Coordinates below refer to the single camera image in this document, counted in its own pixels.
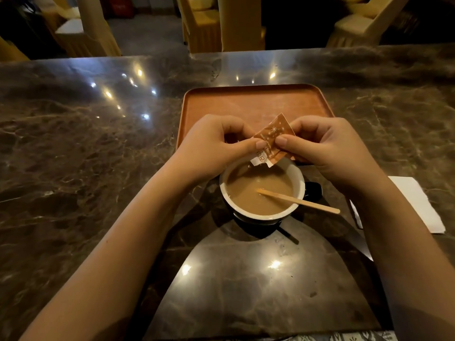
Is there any person's right hand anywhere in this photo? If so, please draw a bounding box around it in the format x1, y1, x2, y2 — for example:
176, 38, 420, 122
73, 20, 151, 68
275, 116, 387, 198

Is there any person's left hand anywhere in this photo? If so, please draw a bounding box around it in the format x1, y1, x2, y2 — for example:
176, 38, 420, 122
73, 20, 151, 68
173, 114, 268, 187

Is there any orange sugar packet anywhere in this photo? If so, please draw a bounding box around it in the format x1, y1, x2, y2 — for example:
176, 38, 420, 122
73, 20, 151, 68
250, 113, 296, 168

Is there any person's right forearm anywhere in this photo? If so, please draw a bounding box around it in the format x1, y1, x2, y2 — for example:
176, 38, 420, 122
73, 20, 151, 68
343, 170, 455, 341

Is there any person's left forearm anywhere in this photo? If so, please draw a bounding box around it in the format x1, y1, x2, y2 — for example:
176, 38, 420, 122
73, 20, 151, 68
19, 154, 217, 341

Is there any orange wooden tray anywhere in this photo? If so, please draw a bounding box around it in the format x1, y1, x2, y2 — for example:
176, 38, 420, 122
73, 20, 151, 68
176, 84, 335, 164

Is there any light brown milk coffee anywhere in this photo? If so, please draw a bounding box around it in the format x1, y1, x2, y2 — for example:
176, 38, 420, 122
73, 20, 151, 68
226, 162, 295, 216

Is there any black cup with white inside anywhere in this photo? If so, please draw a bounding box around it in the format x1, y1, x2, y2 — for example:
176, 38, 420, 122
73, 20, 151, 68
219, 155, 323, 226

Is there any wooden stir stick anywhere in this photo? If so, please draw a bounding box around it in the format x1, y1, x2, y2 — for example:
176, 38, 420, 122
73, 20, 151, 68
255, 188, 341, 215

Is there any yellow covered chair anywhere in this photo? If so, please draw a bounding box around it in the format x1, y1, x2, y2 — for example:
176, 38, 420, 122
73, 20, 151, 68
326, 0, 414, 49
54, 0, 122, 58
218, 0, 267, 52
0, 35, 30, 63
176, 0, 223, 54

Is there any white paper napkin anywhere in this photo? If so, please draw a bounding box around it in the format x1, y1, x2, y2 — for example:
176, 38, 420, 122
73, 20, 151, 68
350, 176, 446, 234

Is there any red box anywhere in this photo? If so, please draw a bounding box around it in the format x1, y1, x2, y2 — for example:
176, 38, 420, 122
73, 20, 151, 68
109, 0, 134, 19

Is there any patterned grey cloth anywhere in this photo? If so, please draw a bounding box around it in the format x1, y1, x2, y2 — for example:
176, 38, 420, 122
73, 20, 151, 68
284, 330, 399, 341

